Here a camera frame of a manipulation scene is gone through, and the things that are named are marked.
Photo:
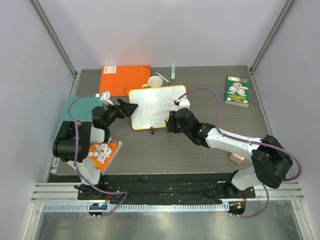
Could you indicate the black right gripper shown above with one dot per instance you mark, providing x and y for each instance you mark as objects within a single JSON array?
[{"x": 171, "y": 121}]

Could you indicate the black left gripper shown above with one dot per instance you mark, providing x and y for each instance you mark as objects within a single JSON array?
[{"x": 127, "y": 109}]

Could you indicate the yellow-framed whiteboard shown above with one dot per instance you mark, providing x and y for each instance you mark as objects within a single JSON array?
[{"x": 154, "y": 105}]

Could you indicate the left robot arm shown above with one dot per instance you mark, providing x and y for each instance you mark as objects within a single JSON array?
[{"x": 73, "y": 140}]

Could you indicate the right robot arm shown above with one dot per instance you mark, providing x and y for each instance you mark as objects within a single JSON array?
[{"x": 270, "y": 164}]

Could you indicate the blue whiteboard marker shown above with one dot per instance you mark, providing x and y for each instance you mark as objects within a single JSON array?
[{"x": 163, "y": 78}]

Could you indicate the orange folder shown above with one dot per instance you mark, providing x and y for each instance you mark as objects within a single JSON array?
[{"x": 119, "y": 80}]

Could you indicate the cream paper cup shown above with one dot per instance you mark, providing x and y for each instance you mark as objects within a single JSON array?
[{"x": 153, "y": 82}]

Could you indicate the teal folder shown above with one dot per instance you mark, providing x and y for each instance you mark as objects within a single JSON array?
[{"x": 81, "y": 110}]

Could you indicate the orange paperback book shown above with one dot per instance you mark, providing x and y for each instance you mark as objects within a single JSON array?
[{"x": 102, "y": 154}]

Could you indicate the green highlighter pen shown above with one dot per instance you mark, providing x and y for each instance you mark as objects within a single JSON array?
[{"x": 173, "y": 72}]

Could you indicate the green paperback book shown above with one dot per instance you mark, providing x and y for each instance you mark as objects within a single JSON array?
[{"x": 237, "y": 91}]

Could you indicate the pink eraser block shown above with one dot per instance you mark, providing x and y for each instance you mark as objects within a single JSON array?
[{"x": 237, "y": 159}]

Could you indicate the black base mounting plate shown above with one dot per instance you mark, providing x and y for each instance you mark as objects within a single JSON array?
[{"x": 165, "y": 189}]

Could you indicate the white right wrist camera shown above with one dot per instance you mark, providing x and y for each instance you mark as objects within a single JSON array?
[{"x": 182, "y": 103}]

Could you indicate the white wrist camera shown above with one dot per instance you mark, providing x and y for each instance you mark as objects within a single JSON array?
[
  {"x": 182, "y": 103},
  {"x": 105, "y": 98}
]

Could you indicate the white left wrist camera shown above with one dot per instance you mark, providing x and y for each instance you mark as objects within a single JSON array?
[{"x": 105, "y": 98}]

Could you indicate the perforated metal rail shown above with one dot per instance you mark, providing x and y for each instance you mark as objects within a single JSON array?
[{"x": 130, "y": 208}]

